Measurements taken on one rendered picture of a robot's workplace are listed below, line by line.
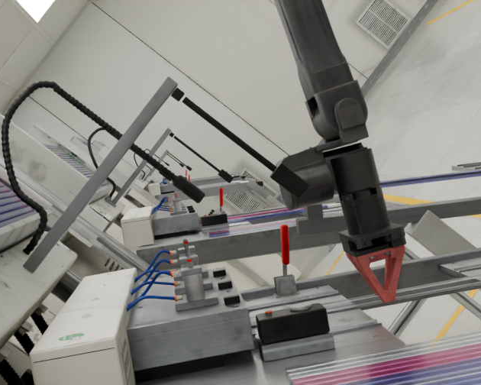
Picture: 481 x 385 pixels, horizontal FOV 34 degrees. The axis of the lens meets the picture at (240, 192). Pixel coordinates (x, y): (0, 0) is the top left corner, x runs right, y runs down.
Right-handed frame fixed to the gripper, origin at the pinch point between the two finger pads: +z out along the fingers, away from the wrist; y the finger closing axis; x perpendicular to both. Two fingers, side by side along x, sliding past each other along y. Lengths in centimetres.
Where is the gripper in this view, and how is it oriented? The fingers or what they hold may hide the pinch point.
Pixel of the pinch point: (386, 295)
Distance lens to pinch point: 108.6
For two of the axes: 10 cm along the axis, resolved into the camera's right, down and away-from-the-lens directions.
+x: 9.6, -2.6, 0.8
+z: 2.6, 9.6, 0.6
